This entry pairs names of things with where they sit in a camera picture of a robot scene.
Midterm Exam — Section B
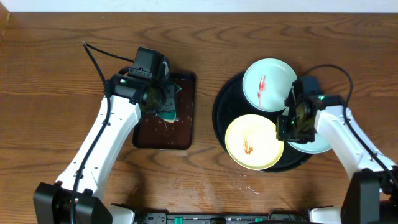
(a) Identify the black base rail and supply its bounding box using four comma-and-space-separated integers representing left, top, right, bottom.
108, 212, 312, 224

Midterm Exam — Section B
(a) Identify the yellow plate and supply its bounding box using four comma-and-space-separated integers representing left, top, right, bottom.
224, 114, 284, 170

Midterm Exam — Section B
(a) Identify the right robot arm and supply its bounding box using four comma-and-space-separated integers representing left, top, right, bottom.
276, 77, 397, 223

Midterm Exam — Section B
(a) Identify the black rectangular tray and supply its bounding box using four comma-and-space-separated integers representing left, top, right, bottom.
132, 73, 196, 150

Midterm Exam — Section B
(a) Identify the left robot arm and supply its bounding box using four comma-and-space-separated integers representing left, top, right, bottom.
34, 74, 181, 223

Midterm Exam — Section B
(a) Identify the light blue plate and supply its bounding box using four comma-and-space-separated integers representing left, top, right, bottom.
281, 107, 333, 155
242, 58, 297, 112

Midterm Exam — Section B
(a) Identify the green yellow sponge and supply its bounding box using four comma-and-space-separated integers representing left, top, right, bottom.
155, 60, 183, 123

